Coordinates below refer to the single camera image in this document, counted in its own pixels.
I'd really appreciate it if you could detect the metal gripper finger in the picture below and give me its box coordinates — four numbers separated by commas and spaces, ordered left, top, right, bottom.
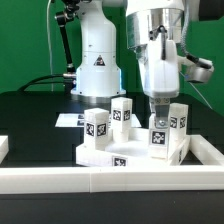
150, 98, 170, 128

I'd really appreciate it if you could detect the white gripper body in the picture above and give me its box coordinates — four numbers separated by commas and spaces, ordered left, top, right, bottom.
138, 39, 179, 98

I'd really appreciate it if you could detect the white square table top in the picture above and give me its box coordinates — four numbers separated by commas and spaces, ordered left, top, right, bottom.
76, 128, 190, 167

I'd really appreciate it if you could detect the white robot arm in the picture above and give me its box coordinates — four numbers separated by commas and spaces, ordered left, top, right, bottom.
63, 0, 214, 129

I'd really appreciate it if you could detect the white sheet with fiducial markers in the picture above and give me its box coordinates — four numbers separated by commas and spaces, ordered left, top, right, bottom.
55, 113, 141, 127

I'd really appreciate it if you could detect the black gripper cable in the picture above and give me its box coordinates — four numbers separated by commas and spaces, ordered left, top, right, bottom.
148, 25, 214, 69

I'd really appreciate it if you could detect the white workspace frame wall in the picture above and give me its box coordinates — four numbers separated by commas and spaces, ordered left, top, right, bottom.
0, 134, 224, 195

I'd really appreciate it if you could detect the black cable bundle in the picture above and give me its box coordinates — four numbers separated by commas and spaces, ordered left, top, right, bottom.
16, 73, 77, 92

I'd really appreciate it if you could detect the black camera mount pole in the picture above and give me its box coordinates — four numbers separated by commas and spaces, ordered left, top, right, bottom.
55, 0, 80, 77

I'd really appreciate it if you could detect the white thin cable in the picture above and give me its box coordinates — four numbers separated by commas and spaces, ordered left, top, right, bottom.
46, 0, 56, 92

